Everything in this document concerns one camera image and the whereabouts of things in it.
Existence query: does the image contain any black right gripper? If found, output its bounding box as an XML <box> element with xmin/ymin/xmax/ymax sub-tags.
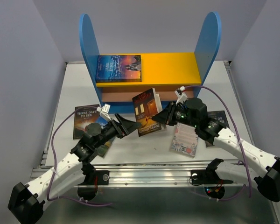
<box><xmin>150</xmin><ymin>101</ymin><xmax>198</xmax><ymax>128</ymax></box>

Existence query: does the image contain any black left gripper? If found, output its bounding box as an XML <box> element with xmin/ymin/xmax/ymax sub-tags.
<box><xmin>94</xmin><ymin>113</ymin><xmax>141</xmax><ymax>149</ymax></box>

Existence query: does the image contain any Edward Tulane brown book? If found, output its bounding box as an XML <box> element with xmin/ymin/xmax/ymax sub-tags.
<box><xmin>132</xmin><ymin>88</ymin><xmax>166</xmax><ymax>137</ymax></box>

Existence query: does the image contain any Jane Eyre blue book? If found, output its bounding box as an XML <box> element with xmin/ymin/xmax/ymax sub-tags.
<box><xmin>95</xmin><ymin>55</ymin><xmax>142</xmax><ymax>83</ymax></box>

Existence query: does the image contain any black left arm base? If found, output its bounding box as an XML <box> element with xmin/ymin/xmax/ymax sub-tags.
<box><xmin>77</xmin><ymin>170</ymin><xmax>110</xmax><ymax>201</ymax></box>

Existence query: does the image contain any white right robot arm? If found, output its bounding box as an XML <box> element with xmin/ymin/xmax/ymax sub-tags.
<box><xmin>152</xmin><ymin>98</ymin><xmax>280</xmax><ymax>202</ymax></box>

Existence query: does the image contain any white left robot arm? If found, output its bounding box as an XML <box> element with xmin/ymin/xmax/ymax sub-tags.
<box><xmin>7</xmin><ymin>113</ymin><xmax>141</xmax><ymax>224</ymax></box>

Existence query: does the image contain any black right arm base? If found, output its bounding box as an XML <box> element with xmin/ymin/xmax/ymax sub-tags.
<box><xmin>189</xmin><ymin>169</ymin><xmax>233</xmax><ymax>201</ymax></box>

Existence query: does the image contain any floral pink cover book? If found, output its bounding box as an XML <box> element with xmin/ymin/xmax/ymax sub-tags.
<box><xmin>169</xmin><ymin>123</ymin><xmax>198</xmax><ymax>158</ymax></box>

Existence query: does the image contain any Animal Farm book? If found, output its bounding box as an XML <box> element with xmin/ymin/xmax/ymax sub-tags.
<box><xmin>96</xmin><ymin>117</ymin><xmax>115</xmax><ymax>158</ymax></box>

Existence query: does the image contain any Three Days to See book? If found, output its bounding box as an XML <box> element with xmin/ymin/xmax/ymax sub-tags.
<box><xmin>73</xmin><ymin>104</ymin><xmax>99</xmax><ymax>140</ymax></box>

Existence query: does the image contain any blue yellow wooden bookshelf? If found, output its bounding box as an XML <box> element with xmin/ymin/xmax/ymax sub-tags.
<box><xmin>79</xmin><ymin>12</ymin><xmax>222</xmax><ymax>114</ymax></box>

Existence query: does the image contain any Tale of Two Cities book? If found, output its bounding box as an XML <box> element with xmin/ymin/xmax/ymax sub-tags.
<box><xmin>204</xmin><ymin>110</ymin><xmax>229</xmax><ymax>148</ymax></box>

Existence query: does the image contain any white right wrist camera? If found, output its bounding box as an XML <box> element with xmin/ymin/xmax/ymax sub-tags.
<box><xmin>175</xmin><ymin>86</ymin><xmax>188</xmax><ymax>104</ymax></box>

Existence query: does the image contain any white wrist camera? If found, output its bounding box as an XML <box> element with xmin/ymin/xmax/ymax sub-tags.
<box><xmin>96</xmin><ymin>104</ymin><xmax>111</xmax><ymax>122</ymax></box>
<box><xmin>175</xmin><ymin>86</ymin><xmax>188</xmax><ymax>104</ymax></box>

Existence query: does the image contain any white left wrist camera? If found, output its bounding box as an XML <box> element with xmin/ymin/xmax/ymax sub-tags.
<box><xmin>96</xmin><ymin>104</ymin><xmax>111</xmax><ymax>122</ymax></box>

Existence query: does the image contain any aluminium mounting rail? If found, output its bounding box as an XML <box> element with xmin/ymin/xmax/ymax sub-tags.
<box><xmin>30</xmin><ymin>161</ymin><xmax>248</xmax><ymax>188</ymax></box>

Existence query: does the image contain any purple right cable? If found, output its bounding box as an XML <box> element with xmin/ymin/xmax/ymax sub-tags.
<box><xmin>184</xmin><ymin>85</ymin><xmax>252</xmax><ymax>203</ymax></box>

